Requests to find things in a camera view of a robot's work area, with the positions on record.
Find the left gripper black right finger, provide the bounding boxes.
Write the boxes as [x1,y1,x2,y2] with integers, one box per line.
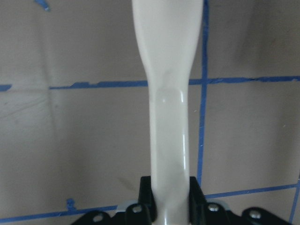
[189,176,207,222]

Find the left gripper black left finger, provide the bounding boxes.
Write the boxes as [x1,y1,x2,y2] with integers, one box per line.
[138,176,158,222]

